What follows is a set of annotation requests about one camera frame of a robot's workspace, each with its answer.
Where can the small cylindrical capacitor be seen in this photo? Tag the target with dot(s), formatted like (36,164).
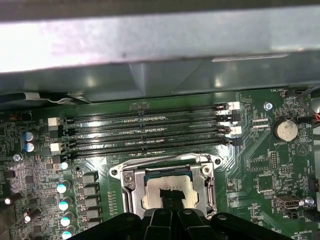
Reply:
(67,235)
(27,219)
(65,221)
(64,165)
(30,147)
(63,205)
(28,136)
(8,200)
(61,188)
(309,201)

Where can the silver board screw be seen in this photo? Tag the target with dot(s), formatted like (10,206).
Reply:
(17,157)
(268,106)

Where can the grey square inductor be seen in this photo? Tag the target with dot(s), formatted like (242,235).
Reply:
(90,202)
(90,179)
(90,190)
(92,214)

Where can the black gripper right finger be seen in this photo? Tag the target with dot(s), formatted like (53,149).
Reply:
(192,225)

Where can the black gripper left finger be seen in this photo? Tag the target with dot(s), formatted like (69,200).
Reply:
(157,225)

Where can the round coin battery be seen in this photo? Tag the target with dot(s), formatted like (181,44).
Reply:
(287,130)

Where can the black RAM slot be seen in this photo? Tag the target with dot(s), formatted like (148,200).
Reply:
(175,147)
(175,135)
(175,111)
(175,123)

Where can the CPU socket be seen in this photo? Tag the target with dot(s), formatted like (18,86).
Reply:
(130,182)

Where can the thin metal locking lever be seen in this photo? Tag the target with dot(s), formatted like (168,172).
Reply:
(192,156)

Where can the internal USB connector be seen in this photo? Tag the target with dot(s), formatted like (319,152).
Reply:
(287,202)

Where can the silver CPU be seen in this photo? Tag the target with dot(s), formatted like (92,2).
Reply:
(155,185)

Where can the open black PC case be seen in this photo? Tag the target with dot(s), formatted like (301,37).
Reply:
(160,37)

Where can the green motherboard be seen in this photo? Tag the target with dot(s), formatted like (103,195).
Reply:
(250,162)

